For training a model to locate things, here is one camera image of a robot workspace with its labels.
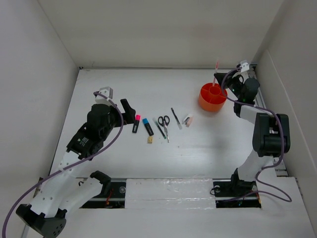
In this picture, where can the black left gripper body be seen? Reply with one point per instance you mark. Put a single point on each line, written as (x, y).
(116, 117)

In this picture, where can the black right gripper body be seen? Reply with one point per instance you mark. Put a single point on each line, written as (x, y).
(234, 84)

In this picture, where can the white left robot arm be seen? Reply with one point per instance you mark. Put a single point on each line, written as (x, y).
(48, 210)

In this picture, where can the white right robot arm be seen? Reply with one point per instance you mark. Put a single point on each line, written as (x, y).
(271, 136)

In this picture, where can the pink cap black highlighter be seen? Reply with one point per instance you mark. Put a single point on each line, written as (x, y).
(136, 123)

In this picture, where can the blue cap black highlighter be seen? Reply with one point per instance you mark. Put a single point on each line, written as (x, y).
(147, 127)

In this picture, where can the orange round desk organizer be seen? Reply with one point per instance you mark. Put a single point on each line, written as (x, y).
(211, 97)

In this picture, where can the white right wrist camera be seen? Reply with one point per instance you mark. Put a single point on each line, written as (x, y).
(243, 66)

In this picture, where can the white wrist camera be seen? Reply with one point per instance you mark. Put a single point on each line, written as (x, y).
(104, 95)
(243, 66)

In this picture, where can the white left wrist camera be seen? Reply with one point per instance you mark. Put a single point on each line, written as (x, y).
(104, 95)

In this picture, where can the black handled scissors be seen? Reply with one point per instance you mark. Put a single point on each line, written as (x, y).
(164, 122)

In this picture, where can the aluminium rail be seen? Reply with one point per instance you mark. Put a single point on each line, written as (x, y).
(258, 99)

